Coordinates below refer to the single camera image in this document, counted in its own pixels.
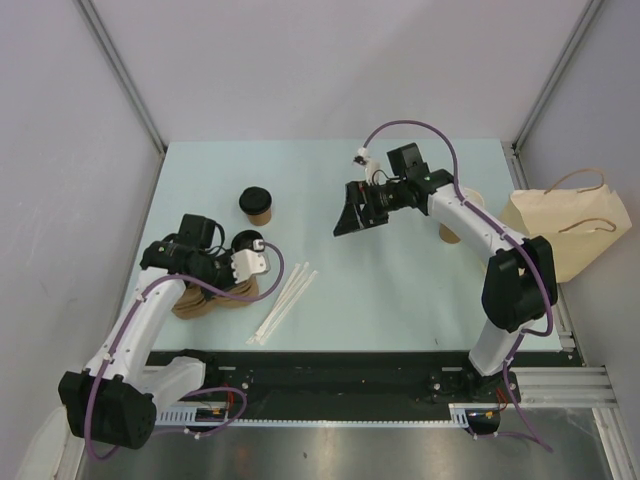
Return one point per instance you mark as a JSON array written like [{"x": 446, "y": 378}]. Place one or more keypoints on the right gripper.
[{"x": 352, "y": 218}]

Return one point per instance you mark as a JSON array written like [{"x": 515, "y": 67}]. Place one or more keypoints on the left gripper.
[{"x": 230, "y": 280}]

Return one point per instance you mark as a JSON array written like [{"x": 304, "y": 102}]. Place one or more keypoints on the brown pulp cup carrier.
[{"x": 193, "y": 303}]

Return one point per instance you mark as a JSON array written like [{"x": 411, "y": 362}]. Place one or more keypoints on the black coffee cup lid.
[{"x": 255, "y": 200}]

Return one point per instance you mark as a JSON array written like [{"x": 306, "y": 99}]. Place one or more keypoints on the kraft paper takeout bag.
[{"x": 579, "y": 223}]

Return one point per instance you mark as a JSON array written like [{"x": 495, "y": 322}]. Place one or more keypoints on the brown paper coffee cup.
[{"x": 260, "y": 219}]

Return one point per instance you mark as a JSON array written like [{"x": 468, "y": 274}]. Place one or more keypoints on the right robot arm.
[{"x": 519, "y": 286}]

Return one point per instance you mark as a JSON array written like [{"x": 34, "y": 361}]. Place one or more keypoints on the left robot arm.
[{"x": 111, "y": 400}]

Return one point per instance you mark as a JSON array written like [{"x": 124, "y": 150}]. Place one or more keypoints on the white wrapped straw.
[
  {"x": 297, "y": 273},
  {"x": 282, "y": 310},
  {"x": 287, "y": 312}
]

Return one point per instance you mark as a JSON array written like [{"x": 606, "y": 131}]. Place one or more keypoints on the stack of paper cups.
[{"x": 447, "y": 235}]

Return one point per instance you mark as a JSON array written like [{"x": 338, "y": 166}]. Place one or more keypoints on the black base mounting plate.
[{"x": 356, "y": 386}]

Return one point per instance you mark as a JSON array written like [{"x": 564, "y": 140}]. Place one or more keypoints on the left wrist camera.
[{"x": 249, "y": 262}]

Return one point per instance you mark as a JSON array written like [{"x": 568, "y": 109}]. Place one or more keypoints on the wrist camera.
[
  {"x": 249, "y": 262},
  {"x": 370, "y": 166}
]

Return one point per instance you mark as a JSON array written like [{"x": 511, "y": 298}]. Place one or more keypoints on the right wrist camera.
[{"x": 370, "y": 166}]

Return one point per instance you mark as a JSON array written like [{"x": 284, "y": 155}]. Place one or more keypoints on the white slotted cable duct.
[{"x": 184, "y": 416}]

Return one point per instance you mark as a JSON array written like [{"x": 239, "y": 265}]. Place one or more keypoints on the aluminium frame rail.
[{"x": 565, "y": 387}]

